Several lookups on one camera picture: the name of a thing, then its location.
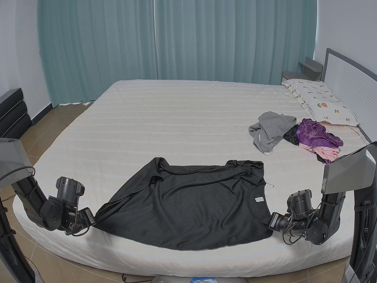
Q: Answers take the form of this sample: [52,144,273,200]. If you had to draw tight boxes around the purple satin garment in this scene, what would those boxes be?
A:
[296,119,344,147]

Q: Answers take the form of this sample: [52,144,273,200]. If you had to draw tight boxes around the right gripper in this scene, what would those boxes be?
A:
[266,212,288,233]

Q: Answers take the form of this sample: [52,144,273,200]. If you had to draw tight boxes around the grey garment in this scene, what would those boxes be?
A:
[248,111,297,156]

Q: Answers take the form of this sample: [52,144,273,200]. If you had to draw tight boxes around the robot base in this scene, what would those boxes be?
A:
[153,274,245,283]

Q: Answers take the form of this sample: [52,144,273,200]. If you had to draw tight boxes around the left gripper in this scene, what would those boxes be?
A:
[77,207,98,229]

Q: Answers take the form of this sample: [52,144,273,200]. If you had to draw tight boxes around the black T-shirt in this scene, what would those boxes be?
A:
[92,157,274,250]

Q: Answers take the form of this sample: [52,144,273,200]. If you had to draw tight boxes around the black chest of drawers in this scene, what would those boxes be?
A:
[0,88,33,139]

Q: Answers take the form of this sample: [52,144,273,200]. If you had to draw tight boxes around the white printed pillow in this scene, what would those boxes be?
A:
[281,78,360,127]

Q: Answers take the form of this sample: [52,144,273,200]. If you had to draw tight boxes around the bed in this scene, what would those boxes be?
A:
[13,48,377,260]

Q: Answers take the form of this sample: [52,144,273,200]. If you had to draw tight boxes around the pink garment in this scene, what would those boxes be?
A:
[299,142,340,164]

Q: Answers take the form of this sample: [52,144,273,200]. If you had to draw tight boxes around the black garment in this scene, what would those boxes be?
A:
[283,126,301,145]

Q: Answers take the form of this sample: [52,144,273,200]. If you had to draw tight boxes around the blue-green curtain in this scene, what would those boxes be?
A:
[38,0,158,105]
[154,0,317,85]

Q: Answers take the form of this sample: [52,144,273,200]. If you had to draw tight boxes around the grey bedside table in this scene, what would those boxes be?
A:
[282,57,323,83]

